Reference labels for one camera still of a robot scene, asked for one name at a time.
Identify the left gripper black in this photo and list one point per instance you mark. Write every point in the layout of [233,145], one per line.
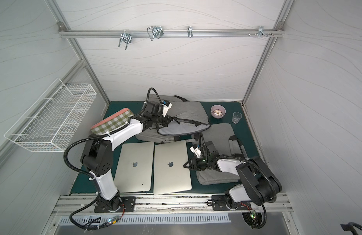
[166,120]

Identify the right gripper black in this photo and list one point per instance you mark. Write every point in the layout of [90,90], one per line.
[195,164]

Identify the grey zippered laptop bag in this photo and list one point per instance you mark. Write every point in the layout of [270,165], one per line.
[151,134]

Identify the grey laptop sleeve bag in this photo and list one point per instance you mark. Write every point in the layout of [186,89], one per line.
[189,117]

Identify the silver apple laptop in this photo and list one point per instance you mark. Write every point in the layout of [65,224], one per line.
[170,176]
[134,169]

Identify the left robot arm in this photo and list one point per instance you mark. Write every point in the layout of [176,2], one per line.
[97,156]

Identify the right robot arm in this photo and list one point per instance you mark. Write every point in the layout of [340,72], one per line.
[258,183]

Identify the green checkered cloth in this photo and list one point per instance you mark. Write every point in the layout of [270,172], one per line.
[110,126]

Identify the pink bowl with contents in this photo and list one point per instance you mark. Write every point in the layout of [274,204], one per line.
[217,111]

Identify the clear plastic cup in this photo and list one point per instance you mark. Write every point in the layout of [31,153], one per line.
[236,117]

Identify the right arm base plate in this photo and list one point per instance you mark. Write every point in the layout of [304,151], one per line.
[225,203]

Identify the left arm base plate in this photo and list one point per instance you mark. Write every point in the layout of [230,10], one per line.
[128,204]

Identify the white slotted cable duct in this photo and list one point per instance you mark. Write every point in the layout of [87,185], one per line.
[141,219]

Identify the white wire basket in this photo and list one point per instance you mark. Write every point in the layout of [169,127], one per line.
[50,123]

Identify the aluminium crossbar rail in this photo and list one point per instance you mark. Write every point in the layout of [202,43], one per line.
[168,33]

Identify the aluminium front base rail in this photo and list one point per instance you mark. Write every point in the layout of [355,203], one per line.
[147,204]

